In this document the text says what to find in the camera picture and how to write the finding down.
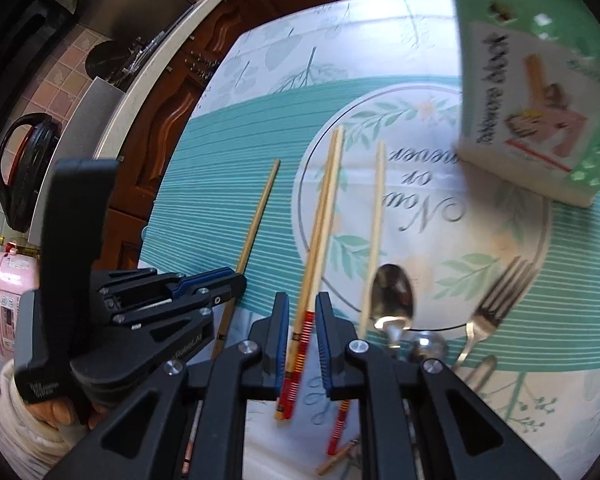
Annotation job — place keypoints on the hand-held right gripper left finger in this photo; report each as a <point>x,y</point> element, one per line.
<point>280,345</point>

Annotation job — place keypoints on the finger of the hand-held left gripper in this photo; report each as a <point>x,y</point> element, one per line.
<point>220,295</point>
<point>205,276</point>

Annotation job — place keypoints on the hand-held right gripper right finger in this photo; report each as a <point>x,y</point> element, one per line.
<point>325,345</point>

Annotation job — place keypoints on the dark bamboo chopstick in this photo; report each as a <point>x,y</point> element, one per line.
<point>260,220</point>

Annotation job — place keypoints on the long steel spoon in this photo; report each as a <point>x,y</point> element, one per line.
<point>392,295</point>

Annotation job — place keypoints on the small steel spoon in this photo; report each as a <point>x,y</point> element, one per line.
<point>427,346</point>

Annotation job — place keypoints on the brown chopstick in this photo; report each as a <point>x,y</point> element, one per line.
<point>337,451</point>

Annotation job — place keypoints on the pale red-banded chopstick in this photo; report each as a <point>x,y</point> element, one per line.
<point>377,210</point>

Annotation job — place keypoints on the red-striped bamboo chopstick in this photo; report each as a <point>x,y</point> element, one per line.
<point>326,195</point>
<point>332,195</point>

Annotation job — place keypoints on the large steel soup spoon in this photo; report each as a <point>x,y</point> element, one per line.
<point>482,367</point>

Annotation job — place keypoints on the steel fork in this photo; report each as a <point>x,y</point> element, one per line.
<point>490,310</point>

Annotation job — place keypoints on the green plastic utensil holder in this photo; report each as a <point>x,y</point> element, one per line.
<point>530,110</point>

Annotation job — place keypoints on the person's left forearm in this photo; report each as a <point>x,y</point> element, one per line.
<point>15,435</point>

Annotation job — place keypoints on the person's left hand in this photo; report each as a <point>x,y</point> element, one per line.
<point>55,415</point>

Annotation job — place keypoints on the leaf-printed teal tablecloth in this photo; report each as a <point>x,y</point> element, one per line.
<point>220,185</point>

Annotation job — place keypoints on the pink rice cooker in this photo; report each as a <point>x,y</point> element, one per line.
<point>0,285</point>

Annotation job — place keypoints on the stainless steel panel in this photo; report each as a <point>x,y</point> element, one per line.
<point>97,110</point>

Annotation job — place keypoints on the white countertop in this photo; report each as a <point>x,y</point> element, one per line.
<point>145,85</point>

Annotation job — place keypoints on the black round lid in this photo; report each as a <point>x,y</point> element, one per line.
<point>102,60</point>

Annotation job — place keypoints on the gas stove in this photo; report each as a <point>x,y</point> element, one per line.
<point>140,55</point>

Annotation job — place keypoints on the black range hood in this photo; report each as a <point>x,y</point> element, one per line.
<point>15,20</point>

